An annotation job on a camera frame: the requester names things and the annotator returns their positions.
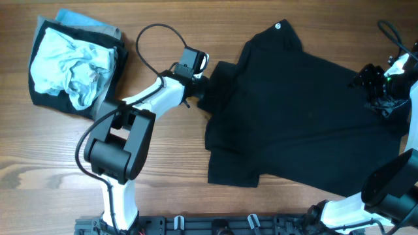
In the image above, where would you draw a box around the black t-shirt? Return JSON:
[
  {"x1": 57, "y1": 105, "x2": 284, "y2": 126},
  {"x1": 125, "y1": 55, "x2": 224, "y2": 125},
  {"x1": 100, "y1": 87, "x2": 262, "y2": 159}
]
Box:
[{"x1": 198, "y1": 20, "x2": 410, "y2": 196}]

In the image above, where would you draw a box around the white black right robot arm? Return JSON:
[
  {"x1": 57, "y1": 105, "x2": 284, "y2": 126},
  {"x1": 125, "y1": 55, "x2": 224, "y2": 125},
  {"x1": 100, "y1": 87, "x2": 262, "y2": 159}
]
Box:
[{"x1": 316, "y1": 63, "x2": 417, "y2": 234}]

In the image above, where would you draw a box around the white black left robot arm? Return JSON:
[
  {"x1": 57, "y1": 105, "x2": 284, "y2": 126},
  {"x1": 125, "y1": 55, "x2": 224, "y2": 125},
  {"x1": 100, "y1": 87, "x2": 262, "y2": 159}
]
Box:
[{"x1": 75, "y1": 70, "x2": 208, "y2": 234}]

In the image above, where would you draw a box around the blue folded garment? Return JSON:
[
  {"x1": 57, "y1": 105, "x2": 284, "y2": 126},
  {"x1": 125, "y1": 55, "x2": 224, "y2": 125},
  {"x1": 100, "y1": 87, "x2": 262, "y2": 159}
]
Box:
[{"x1": 55, "y1": 8, "x2": 106, "y2": 26}]

